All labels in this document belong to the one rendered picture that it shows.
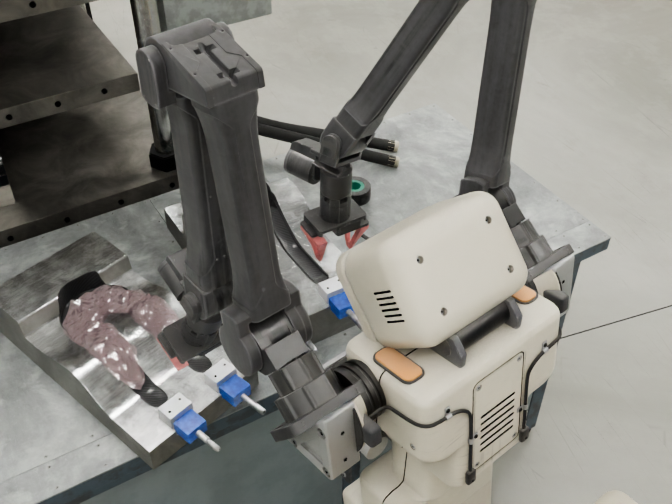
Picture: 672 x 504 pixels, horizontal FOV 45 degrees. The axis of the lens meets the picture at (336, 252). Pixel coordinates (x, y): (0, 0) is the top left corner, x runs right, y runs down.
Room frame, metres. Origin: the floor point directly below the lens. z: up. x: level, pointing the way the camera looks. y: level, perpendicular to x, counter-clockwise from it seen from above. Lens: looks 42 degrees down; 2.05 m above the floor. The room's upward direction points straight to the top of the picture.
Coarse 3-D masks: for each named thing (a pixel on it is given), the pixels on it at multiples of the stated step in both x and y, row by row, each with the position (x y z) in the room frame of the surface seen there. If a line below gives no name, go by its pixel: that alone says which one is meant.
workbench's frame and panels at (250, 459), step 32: (576, 256) 1.41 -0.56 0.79; (544, 384) 1.49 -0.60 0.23; (256, 416) 1.03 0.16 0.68; (192, 448) 0.95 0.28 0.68; (224, 448) 0.99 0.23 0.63; (256, 448) 1.03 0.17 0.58; (288, 448) 1.07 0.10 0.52; (96, 480) 0.81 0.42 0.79; (128, 480) 0.88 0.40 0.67; (160, 480) 0.92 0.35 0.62; (192, 480) 0.95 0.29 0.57; (224, 480) 0.98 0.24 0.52; (256, 480) 1.02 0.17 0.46; (288, 480) 1.06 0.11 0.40; (320, 480) 1.11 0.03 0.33; (352, 480) 1.15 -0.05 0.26
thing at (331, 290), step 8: (328, 280) 1.19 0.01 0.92; (336, 280) 1.19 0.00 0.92; (320, 288) 1.17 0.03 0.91; (328, 288) 1.17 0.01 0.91; (336, 288) 1.17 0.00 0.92; (328, 296) 1.15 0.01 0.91; (336, 296) 1.16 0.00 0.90; (344, 296) 1.16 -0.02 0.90; (336, 304) 1.13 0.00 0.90; (344, 304) 1.13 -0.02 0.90; (336, 312) 1.13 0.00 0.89; (344, 312) 1.12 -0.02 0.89; (352, 312) 1.12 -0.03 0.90; (352, 320) 1.11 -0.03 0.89; (360, 328) 1.08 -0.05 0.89
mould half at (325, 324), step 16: (288, 192) 1.46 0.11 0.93; (176, 208) 1.49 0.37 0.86; (288, 208) 1.42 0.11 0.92; (304, 208) 1.42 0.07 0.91; (176, 224) 1.43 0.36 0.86; (176, 240) 1.44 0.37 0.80; (304, 240) 1.35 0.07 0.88; (288, 256) 1.30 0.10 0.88; (336, 256) 1.30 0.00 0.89; (288, 272) 1.25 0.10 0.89; (304, 288) 1.19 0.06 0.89; (304, 304) 1.15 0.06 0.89; (320, 304) 1.15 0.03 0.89; (320, 320) 1.13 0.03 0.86; (336, 320) 1.15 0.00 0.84; (320, 336) 1.13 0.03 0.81
